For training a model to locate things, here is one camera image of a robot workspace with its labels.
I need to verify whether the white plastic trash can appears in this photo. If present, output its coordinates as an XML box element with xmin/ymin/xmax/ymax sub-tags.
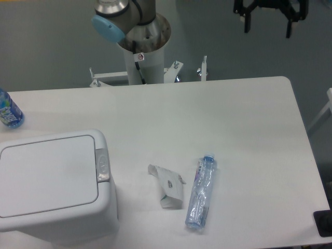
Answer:
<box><xmin>1</xmin><ymin>129</ymin><xmax>120</xmax><ymax>244</ymax></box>

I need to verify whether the black clamp at table edge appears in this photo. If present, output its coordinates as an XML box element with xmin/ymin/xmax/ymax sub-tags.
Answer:
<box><xmin>313</xmin><ymin>210</ymin><xmax>331</xmax><ymax>238</ymax></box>

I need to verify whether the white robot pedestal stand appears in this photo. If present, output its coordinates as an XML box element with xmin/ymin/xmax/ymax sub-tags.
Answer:
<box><xmin>89</xmin><ymin>12</ymin><xmax>210</xmax><ymax>88</ymax></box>

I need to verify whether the grey trash can push button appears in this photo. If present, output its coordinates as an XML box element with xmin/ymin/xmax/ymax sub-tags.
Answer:
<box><xmin>95</xmin><ymin>148</ymin><xmax>110</xmax><ymax>183</ymax></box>

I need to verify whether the white trash can lid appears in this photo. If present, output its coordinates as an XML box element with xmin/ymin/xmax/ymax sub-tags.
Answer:
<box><xmin>1</xmin><ymin>135</ymin><xmax>98</xmax><ymax>218</ymax></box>

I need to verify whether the blue labelled drink bottle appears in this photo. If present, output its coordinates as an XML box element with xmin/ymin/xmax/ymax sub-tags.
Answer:
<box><xmin>1</xmin><ymin>89</ymin><xmax>24</xmax><ymax>129</ymax></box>

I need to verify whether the white frame at right edge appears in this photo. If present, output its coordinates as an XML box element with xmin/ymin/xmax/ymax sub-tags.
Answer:
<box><xmin>307</xmin><ymin>88</ymin><xmax>331</xmax><ymax>136</ymax></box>

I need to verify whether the empty clear plastic water bottle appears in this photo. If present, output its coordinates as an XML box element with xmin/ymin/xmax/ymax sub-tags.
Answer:
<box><xmin>185</xmin><ymin>153</ymin><xmax>217</xmax><ymax>230</ymax></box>

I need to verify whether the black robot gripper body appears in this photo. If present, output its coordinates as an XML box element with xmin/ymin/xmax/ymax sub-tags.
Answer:
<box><xmin>233</xmin><ymin>0</ymin><xmax>309</xmax><ymax>20</ymax></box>

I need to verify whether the crumpled white paper box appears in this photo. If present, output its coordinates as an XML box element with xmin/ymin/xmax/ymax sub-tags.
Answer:
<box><xmin>148</xmin><ymin>164</ymin><xmax>186</xmax><ymax>210</ymax></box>

